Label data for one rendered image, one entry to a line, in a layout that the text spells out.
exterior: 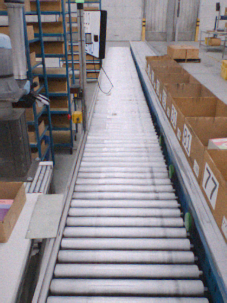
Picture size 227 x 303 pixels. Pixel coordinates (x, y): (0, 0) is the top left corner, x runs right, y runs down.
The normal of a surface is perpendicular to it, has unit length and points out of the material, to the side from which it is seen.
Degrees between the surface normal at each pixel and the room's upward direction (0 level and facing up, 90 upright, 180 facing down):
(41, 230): 0
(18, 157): 90
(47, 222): 0
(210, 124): 90
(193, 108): 90
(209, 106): 90
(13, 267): 0
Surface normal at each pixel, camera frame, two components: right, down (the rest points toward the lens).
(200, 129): 0.00, 0.42
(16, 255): 0.00, -0.90
